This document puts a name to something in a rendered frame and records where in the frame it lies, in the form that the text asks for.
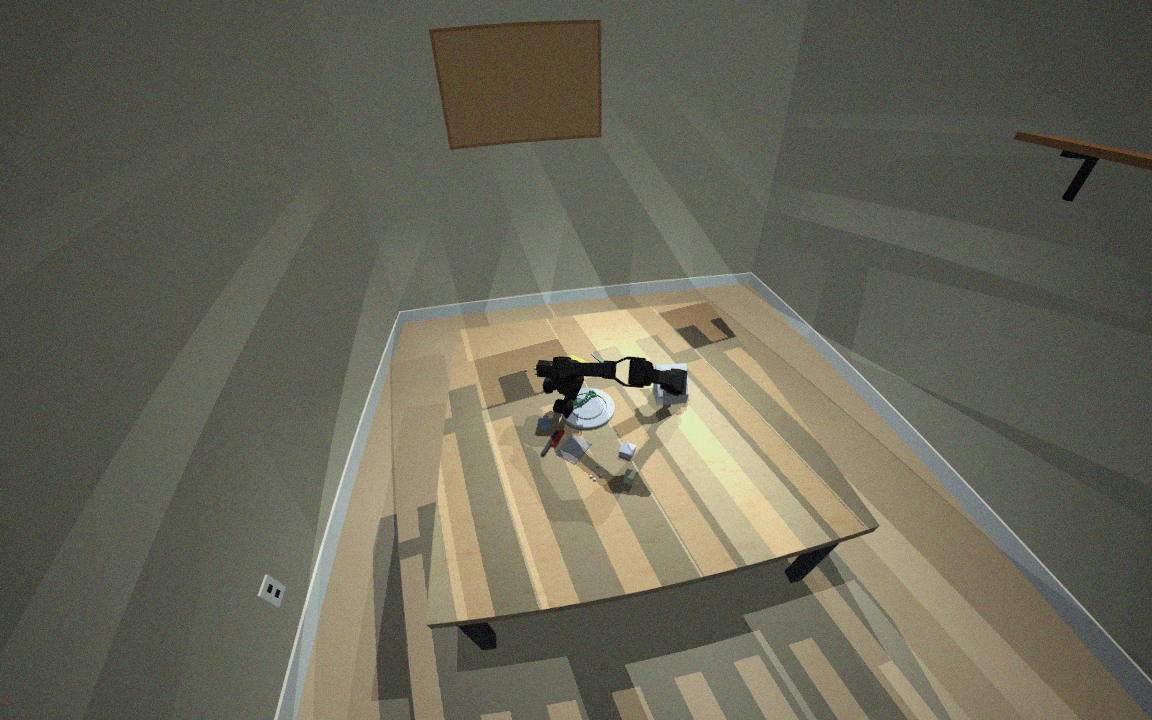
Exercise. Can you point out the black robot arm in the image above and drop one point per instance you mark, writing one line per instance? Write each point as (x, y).
(641, 373)

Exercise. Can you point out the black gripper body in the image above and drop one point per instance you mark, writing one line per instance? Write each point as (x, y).
(568, 390)

